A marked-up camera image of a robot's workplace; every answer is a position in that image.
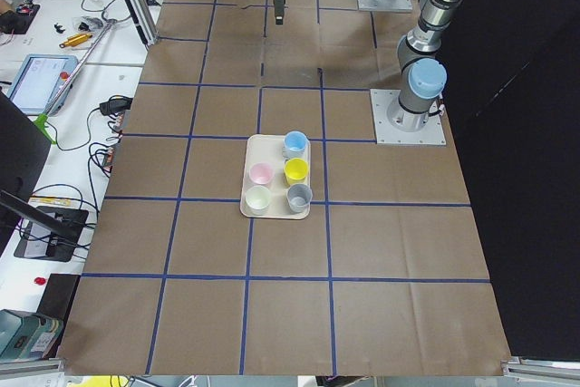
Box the blue cup on tray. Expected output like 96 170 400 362
283 131 308 159

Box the yellow cup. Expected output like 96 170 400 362
284 158 309 186

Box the pink cup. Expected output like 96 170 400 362
248 162 275 187

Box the grey cup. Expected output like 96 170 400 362
286 183 313 213

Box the pale green cup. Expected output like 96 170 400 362
245 185 271 216

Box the cream plastic tray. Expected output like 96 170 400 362
239 134 310 220

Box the black power adapter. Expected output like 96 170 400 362
99 96 133 116

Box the brass cylinder tool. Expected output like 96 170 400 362
59 33 93 48

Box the teach pendant tablet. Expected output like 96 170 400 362
8 53 78 116

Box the long reach grabber tool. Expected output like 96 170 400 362
34 19 118 145

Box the black monitor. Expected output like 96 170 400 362
1 95 88 250

